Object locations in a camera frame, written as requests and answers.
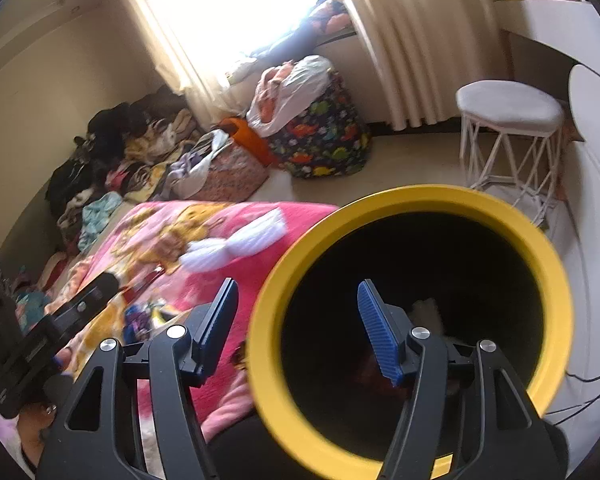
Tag dark patterned bedding heap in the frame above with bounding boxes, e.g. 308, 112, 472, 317
225, 0, 356, 83

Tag thick cream curtain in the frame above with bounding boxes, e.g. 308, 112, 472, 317
330, 0, 506, 131

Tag person's black trousers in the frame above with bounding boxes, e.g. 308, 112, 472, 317
205, 412, 286, 480

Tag sheer cream curtain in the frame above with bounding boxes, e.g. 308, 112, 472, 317
107, 0, 241, 126

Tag dinosaur print laundry bag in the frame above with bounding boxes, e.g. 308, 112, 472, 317
267, 72, 373, 179

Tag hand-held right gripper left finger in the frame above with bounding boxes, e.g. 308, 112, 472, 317
35, 277, 239, 480

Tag orange bag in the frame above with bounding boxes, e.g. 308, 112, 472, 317
220, 117, 281, 167

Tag pile of mixed clothes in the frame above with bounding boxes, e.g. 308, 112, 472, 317
45, 85, 206, 241

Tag person's left forearm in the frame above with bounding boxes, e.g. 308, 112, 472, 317
0, 395, 38, 478

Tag pink cartoon printed blanket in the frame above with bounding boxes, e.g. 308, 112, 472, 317
10, 200, 341, 480

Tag white drawer cabinet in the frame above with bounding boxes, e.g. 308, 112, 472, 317
545, 62, 600, 476

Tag black floor cable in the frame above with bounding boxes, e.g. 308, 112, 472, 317
545, 350, 600, 417

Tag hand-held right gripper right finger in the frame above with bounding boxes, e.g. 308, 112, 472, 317
356, 280, 568, 480

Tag purple snack wrapper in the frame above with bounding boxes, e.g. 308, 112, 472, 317
124, 301, 154, 341

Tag person's left hand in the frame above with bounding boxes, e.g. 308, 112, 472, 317
17, 347, 76, 461

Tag white vanity desk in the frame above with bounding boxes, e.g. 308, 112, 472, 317
492, 0, 600, 68

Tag white round wire stool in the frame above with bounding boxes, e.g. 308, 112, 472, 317
455, 80, 566, 231

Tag yellow-rimmed black bin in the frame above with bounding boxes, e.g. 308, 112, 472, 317
246, 185, 574, 480

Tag white plastic bag of clothes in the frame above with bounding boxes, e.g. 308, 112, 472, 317
246, 55, 333, 138

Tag teal garment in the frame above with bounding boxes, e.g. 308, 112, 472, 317
12, 290, 51, 333

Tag pink floral bag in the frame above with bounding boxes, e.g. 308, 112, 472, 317
195, 147, 271, 203

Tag black framed window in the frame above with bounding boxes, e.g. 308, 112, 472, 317
135, 0, 341, 56

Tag light blue garment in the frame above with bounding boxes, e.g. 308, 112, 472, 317
77, 192, 123, 256

